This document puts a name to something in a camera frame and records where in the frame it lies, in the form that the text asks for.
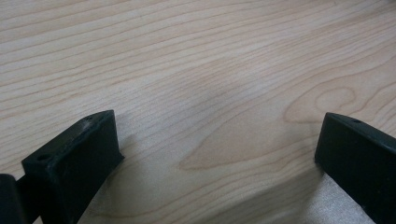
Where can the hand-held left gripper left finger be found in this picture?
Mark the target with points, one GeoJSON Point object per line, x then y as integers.
{"type": "Point", "coordinates": [71, 161]}

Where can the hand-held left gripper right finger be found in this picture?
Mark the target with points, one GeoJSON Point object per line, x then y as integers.
{"type": "Point", "coordinates": [358, 155]}

